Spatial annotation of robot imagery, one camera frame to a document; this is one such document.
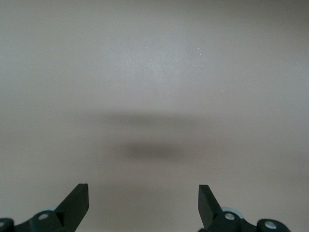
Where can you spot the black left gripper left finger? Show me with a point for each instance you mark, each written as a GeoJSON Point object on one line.
{"type": "Point", "coordinates": [72, 212]}

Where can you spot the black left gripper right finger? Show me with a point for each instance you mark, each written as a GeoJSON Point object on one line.
{"type": "Point", "coordinates": [210, 212]}

